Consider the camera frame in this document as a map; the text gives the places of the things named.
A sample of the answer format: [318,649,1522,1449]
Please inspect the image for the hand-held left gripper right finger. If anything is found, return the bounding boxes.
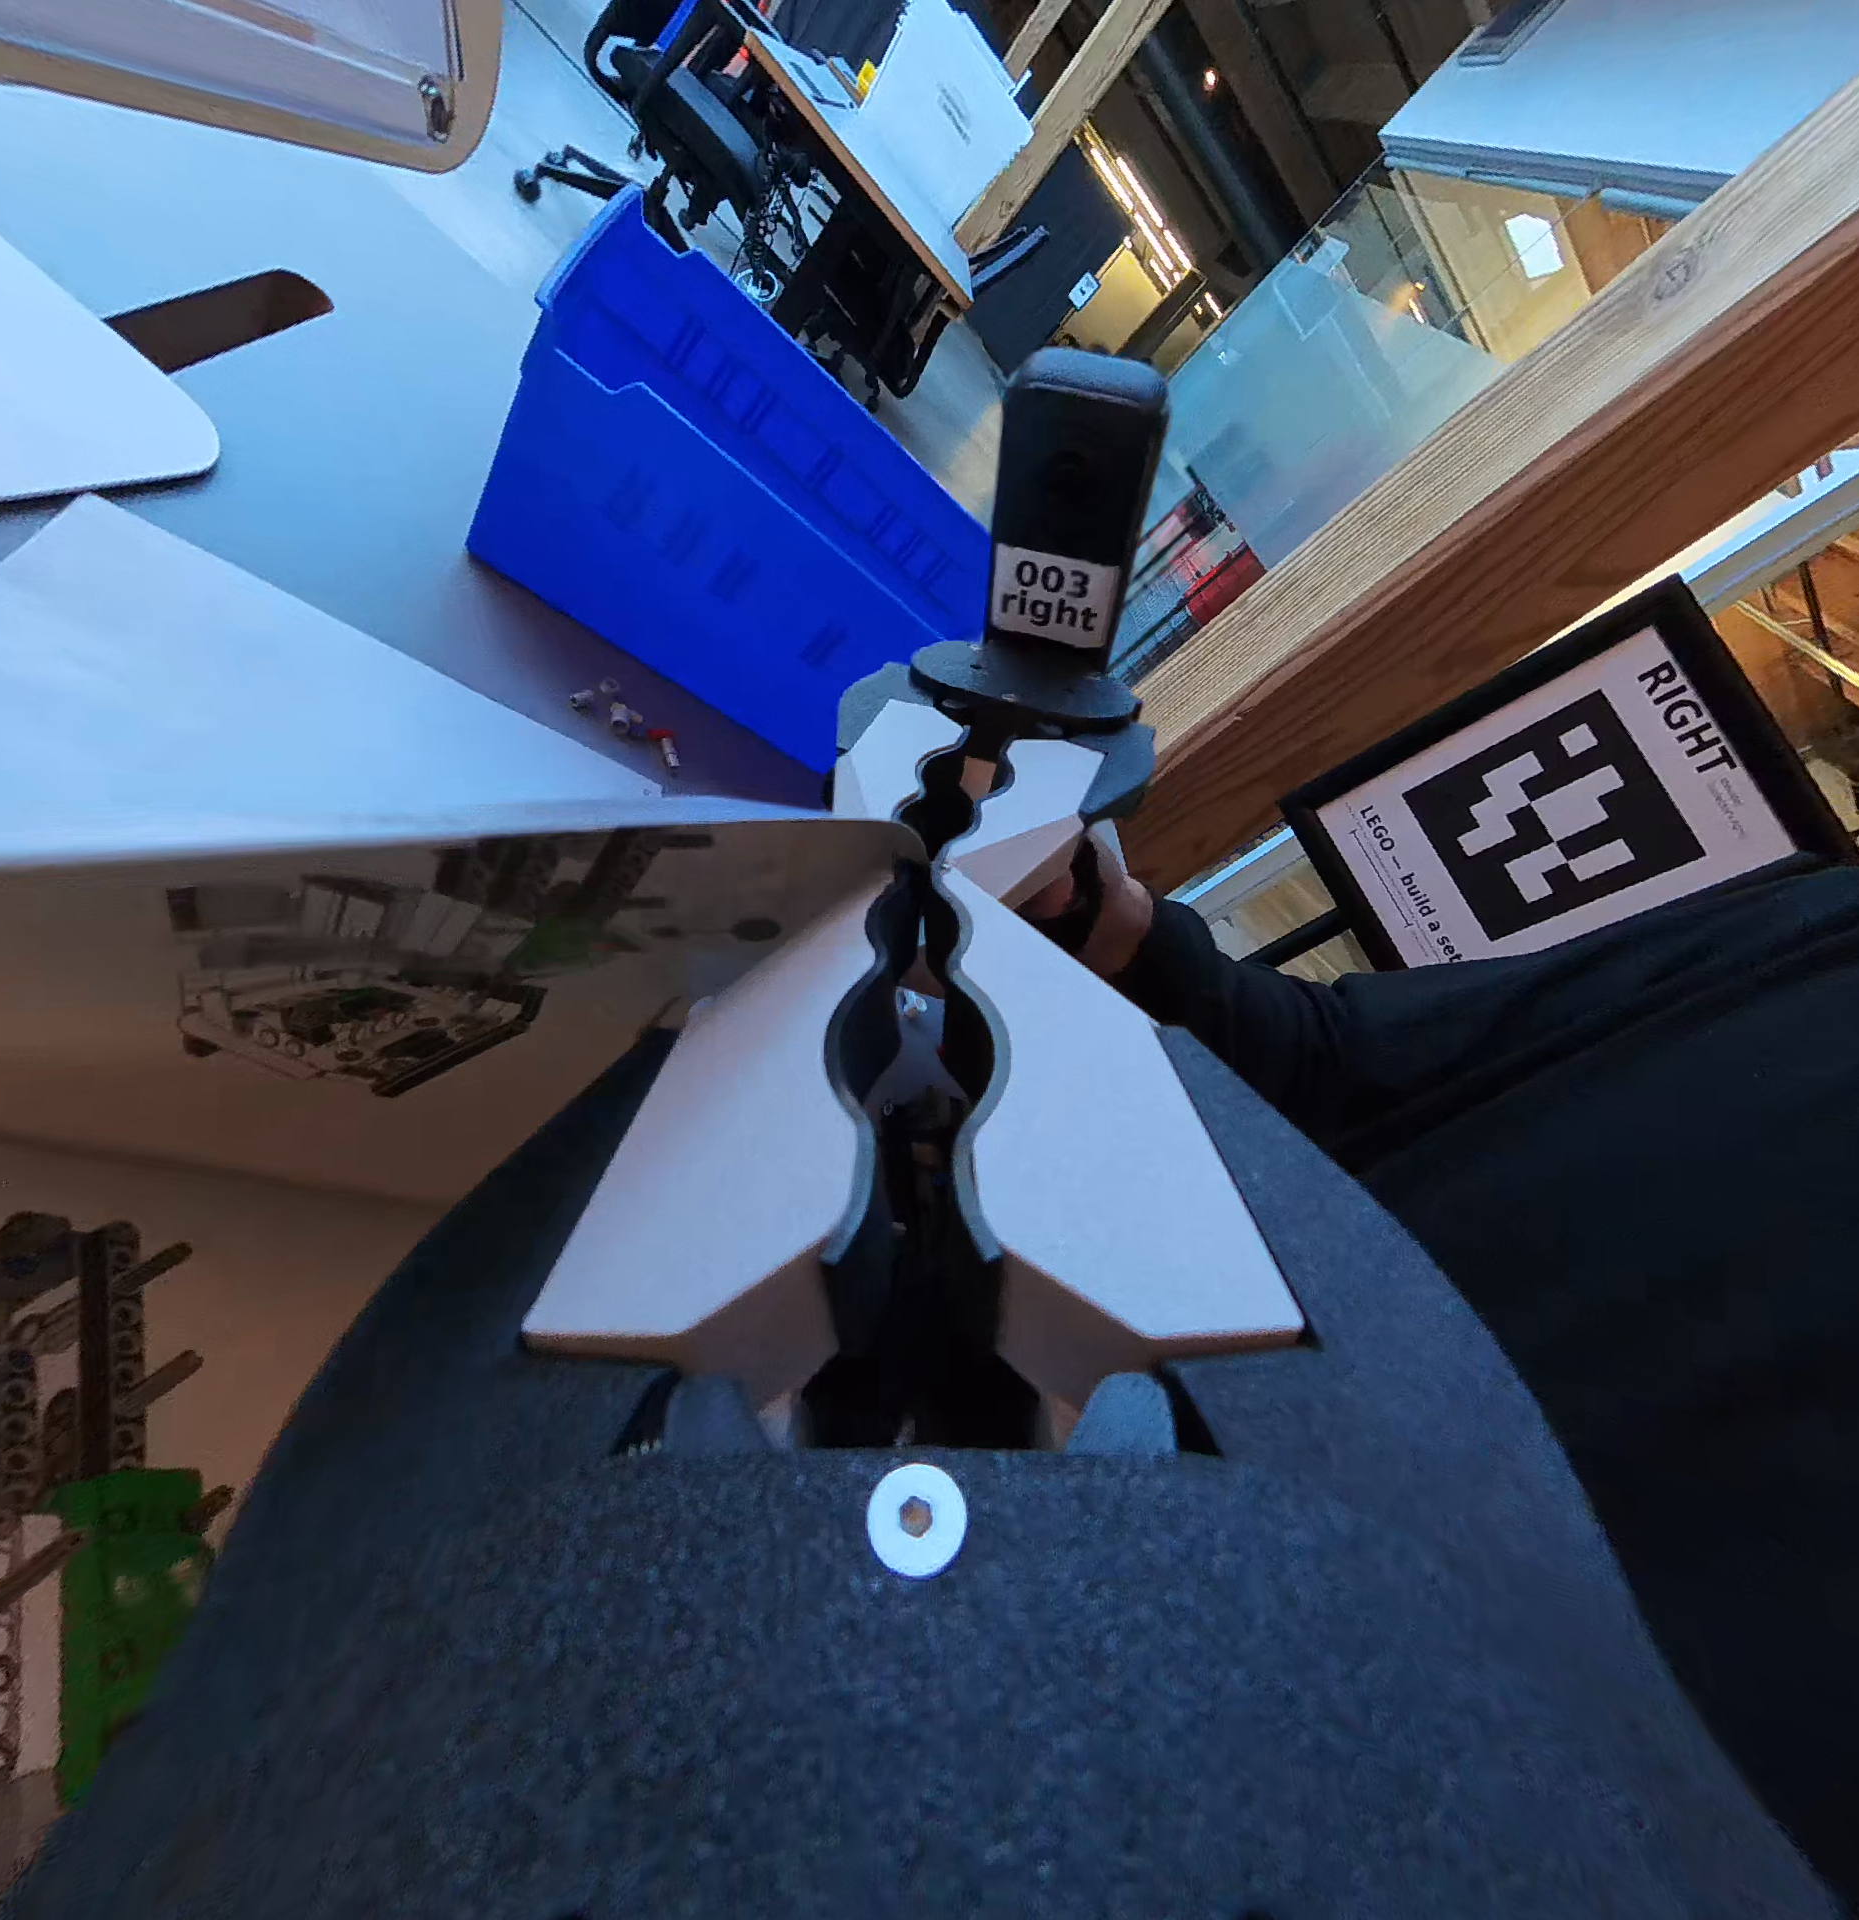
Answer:
[925,867,1309,1451]

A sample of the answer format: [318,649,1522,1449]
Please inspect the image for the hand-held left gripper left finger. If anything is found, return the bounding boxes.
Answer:
[521,862,931,1449]

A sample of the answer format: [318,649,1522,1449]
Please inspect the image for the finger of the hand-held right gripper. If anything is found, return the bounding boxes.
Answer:
[832,696,1009,846]
[941,738,1128,912]

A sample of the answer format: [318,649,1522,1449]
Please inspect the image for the lego instruction booklet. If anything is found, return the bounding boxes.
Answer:
[0,496,935,1837]

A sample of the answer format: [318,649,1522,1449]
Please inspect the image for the person's right forearm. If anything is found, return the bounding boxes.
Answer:
[1115,898,1411,1148]

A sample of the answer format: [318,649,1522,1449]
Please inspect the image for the person's right hand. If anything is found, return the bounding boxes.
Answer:
[1018,850,1160,979]

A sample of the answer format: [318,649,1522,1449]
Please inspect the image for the glass railing panel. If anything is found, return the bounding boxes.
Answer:
[1130,158,1560,602]

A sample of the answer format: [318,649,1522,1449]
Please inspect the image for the blue plastic tote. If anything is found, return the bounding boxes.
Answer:
[465,193,993,777]

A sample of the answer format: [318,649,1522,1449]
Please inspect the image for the wooden railing beam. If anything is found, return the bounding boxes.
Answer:
[1123,60,1859,889]

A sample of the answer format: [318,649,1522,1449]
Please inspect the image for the wooden desk with white panel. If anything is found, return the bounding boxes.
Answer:
[741,0,1037,309]

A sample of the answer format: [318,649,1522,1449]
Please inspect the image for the black framed tag sign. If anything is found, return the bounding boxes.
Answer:
[1280,576,1859,971]

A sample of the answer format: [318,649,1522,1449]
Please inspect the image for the black office chair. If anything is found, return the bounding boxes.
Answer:
[515,0,787,230]

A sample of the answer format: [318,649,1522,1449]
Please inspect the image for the person's black clothing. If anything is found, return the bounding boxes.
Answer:
[1319,851,1859,1920]

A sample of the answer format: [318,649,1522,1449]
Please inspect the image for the white rounded board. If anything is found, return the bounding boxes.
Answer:
[0,209,222,507]

